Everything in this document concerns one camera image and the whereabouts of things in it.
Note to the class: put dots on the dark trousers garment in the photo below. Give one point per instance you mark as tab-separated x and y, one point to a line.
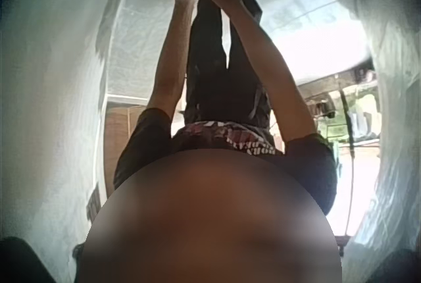
210	85

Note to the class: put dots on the cluttered wooden shelf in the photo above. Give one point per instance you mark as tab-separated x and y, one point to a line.
342	98

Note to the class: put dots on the brown wooden door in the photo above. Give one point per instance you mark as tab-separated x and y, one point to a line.
120	131

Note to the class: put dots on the white sheer curtain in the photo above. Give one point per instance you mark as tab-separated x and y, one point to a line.
49	98
394	115

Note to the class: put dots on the thin black pole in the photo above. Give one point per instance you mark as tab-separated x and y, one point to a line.
349	125

